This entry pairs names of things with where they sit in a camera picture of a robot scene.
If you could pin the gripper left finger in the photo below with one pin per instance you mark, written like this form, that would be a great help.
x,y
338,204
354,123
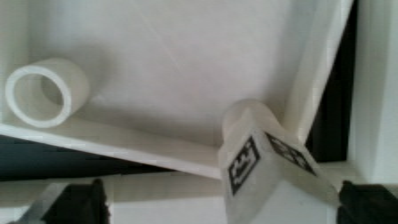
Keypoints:
x,y
70,204

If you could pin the white square tabletop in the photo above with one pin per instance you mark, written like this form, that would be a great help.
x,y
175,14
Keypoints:
x,y
175,56

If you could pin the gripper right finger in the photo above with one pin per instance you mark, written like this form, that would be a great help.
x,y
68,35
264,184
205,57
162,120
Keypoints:
x,y
368,204

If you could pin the white U-shaped obstacle fence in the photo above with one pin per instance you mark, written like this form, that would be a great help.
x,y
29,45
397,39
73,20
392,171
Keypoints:
x,y
171,197

